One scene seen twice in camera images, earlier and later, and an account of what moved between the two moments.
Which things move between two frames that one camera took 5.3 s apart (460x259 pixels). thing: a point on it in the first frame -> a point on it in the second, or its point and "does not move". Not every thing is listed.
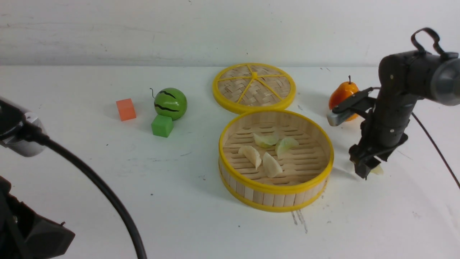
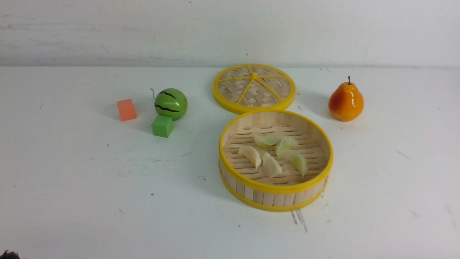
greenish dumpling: [284, 145] does not move
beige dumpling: [252, 154] does not move
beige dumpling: [271, 167] does not move
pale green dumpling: [377, 170] -> [299, 162]
